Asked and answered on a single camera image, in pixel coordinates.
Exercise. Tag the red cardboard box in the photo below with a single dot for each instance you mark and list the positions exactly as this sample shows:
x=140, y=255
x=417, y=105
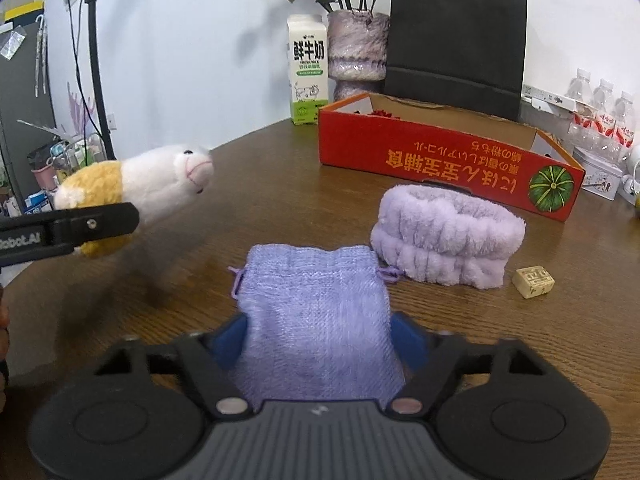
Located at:
x=425, y=160

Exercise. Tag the white and yellow plush toy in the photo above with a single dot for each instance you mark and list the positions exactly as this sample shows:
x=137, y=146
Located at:
x=150, y=185

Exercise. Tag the clear water bottle red label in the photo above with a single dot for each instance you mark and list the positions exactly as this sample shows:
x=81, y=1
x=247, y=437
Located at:
x=580, y=95
x=604, y=110
x=626, y=120

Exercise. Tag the clear seed container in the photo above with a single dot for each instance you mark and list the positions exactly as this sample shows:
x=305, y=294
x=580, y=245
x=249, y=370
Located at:
x=550, y=102

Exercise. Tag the pale printed tin box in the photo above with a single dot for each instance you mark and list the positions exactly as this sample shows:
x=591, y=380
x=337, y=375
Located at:
x=597, y=175

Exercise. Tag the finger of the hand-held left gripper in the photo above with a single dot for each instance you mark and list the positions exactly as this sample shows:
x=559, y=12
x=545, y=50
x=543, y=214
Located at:
x=95, y=225

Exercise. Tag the black light stand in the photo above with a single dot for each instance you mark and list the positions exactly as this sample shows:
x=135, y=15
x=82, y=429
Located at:
x=97, y=60

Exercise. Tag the white wall outlet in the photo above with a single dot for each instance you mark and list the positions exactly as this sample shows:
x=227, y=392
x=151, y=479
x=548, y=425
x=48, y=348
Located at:
x=111, y=121

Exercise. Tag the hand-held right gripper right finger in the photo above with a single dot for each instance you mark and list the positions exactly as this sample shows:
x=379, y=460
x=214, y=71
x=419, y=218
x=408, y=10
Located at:
x=410, y=340

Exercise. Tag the person's left hand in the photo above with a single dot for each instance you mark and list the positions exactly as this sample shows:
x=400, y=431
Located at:
x=2, y=330

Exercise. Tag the purple fluffy headband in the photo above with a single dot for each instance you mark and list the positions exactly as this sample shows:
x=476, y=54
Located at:
x=450, y=240

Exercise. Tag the white milk carton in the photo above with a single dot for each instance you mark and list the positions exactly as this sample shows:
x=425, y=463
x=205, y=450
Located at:
x=307, y=75

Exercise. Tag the black paper bag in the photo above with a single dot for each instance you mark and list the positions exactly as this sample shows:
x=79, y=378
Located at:
x=455, y=45

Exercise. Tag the dark grey cabinet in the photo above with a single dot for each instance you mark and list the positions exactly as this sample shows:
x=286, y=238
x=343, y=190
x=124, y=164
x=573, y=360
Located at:
x=25, y=100

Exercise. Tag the purple fuzzy vase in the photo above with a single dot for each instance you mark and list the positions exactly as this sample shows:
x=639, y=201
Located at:
x=357, y=50

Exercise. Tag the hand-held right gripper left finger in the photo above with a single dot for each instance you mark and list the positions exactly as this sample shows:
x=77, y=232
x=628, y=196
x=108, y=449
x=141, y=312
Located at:
x=227, y=342

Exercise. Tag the small white round device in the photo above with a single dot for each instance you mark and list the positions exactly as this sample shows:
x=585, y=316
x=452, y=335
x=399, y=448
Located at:
x=632, y=170

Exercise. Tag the cluttered shelf items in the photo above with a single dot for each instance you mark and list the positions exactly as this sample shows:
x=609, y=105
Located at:
x=65, y=155

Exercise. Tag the red item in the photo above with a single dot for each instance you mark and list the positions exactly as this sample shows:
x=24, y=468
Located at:
x=387, y=113

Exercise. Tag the small beige block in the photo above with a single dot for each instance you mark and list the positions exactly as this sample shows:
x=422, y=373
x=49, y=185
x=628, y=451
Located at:
x=534, y=282

